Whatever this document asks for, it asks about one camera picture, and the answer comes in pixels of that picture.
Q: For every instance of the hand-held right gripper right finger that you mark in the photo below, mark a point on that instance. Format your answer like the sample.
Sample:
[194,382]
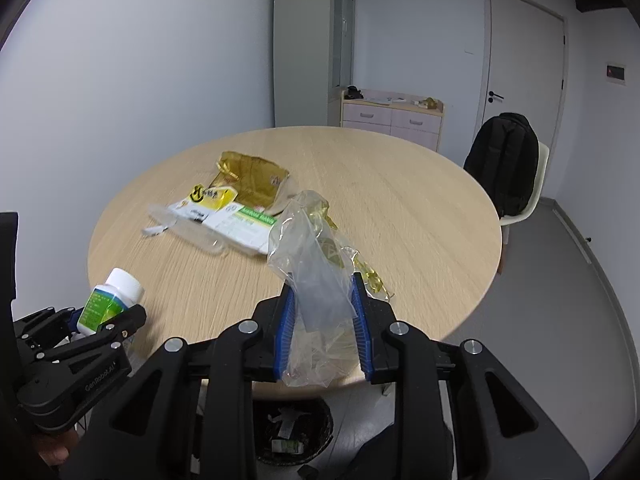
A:
[362,330]

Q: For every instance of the person's left hand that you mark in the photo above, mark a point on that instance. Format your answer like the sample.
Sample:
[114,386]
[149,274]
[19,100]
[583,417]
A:
[50,447]

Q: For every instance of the white papers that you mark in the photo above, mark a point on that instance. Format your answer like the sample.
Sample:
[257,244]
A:
[385,98]

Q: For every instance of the white green medicine box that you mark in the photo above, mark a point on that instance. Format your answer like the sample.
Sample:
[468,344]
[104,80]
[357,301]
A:
[240,225]

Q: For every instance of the white door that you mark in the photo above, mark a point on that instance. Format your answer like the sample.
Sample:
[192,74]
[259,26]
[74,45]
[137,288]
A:
[525,55]

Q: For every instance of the tall grey cabinet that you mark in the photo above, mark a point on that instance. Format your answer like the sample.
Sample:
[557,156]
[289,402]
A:
[305,50]

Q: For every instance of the black backpack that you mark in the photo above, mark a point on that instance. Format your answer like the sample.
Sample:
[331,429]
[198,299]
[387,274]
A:
[502,160]

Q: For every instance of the clear plastic bag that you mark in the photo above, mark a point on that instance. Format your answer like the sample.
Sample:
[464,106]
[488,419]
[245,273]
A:
[320,280]

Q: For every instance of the black object on chest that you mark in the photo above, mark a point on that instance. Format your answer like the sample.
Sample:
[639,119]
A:
[353,93]

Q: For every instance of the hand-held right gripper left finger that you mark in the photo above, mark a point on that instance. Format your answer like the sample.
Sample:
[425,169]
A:
[285,330]

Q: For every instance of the yellow snack packet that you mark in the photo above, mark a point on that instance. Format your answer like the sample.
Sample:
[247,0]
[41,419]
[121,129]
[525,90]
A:
[205,200]

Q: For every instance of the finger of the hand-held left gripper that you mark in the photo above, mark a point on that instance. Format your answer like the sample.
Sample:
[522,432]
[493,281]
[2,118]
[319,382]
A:
[125,320]
[75,317]

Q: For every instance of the cream plastic chair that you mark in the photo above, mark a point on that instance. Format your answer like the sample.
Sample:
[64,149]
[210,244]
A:
[542,175]

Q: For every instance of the grey wall panel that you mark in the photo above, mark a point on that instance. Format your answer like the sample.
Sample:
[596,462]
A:
[616,73]

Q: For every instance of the yellow item on chest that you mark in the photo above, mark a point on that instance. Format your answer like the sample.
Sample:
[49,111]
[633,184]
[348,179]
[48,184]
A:
[430,103]

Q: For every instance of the black lined trash bin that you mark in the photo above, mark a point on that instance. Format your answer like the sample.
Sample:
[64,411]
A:
[315,425]

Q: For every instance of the gold foil bag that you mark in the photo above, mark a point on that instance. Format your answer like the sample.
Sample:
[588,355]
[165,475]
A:
[250,175]

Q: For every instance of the pink drawer chest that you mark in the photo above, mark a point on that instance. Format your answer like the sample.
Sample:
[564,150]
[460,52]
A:
[390,122]

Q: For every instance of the person's right leg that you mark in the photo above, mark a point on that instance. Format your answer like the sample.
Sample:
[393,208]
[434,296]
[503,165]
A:
[372,460]

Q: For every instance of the clear plastic wrapper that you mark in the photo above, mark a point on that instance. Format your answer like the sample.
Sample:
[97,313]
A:
[165,212]

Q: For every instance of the white green pill bottle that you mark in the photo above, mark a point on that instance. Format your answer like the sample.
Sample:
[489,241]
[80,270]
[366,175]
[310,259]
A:
[112,295]

